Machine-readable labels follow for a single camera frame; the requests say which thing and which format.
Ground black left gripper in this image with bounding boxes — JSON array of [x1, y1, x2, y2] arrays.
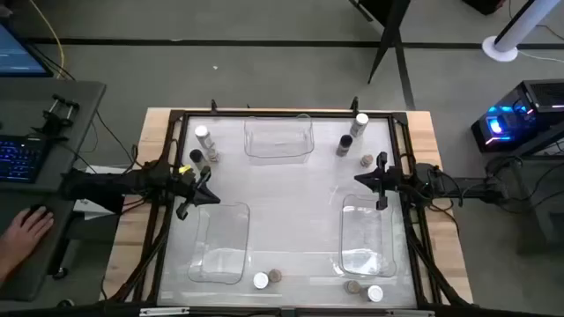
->
[[174, 166, 221, 221]]

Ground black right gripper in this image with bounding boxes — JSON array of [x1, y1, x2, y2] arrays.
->
[[353, 151, 404, 211]]

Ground black-lid spice jar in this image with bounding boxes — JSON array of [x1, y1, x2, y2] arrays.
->
[[189, 148, 209, 173], [335, 134, 354, 159]]

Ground white-lid seasoning bottle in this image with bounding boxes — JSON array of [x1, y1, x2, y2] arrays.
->
[[349, 112, 370, 138], [194, 124, 217, 151], [360, 284, 385, 304], [252, 271, 271, 291]]

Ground person's forearm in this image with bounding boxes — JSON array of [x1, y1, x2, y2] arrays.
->
[[0, 253, 21, 283]]

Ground clear plastic bin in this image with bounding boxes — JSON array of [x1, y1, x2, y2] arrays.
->
[[243, 113, 315, 166], [338, 193, 397, 278], [187, 201, 251, 285]]

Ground white box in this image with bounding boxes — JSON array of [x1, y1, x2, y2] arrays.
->
[[72, 165, 129, 221]]

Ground black partition panel on stand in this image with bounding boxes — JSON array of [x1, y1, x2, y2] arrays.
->
[[347, 0, 418, 111]]

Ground computer tower with blue lights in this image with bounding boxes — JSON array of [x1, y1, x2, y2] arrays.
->
[[470, 78, 564, 155]]

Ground black clamp stand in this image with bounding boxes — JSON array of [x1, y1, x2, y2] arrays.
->
[[30, 92, 81, 142]]

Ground person's hand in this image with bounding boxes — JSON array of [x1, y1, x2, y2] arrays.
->
[[0, 207, 56, 272]]

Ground grey desk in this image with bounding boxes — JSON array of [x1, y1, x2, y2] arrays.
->
[[0, 77, 108, 303]]

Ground white pole with round base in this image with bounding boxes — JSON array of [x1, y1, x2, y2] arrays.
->
[[481, 0, 563, 63]]

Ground backlit black keyboard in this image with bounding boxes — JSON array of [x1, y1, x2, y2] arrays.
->
[[0, 135, 49, 184]]

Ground desk computer monitor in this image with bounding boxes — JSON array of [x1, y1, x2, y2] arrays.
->
[[0, 21, 54, 78]]

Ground black cable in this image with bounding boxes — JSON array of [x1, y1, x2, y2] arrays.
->
[[94, 109, 146, 171]]

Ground silver frame bracket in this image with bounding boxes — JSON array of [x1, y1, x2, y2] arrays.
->
[[139, 306, 191, 317], [384, 309, 436, 317]]

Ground yellow cable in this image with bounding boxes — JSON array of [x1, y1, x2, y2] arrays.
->
[[28, 0, 67, 80]]

